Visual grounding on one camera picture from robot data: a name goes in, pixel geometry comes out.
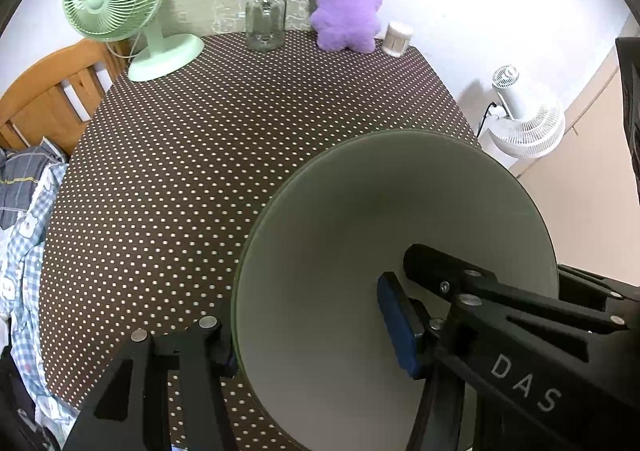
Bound purple plush toy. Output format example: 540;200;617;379
310;0;383;54

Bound wooden bed headboard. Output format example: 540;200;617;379
0;38;131;152

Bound blue checkered bear blanket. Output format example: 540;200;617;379
0;163;81;432

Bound white clip fan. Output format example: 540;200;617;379
487;64;566;159

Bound grey floral ceramic bowl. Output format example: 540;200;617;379
231;130;560;451

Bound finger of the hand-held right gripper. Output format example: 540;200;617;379
404;244;628;332
557;265;640;332

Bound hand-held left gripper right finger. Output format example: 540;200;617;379
376;272;481;451

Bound brown polka dot tablecloth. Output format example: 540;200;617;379
39;30;483;451

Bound glass jar brown lid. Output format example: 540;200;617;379
245;0;288;52

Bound dark cloth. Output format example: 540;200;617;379
0;346;63;451

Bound beige door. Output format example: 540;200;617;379
512;13;640;289

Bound grey plaid pillow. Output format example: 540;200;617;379
0;138;68;232

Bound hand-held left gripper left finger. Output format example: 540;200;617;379
62;316;238;451

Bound cotton swab container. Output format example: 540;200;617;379
382;21;414;56

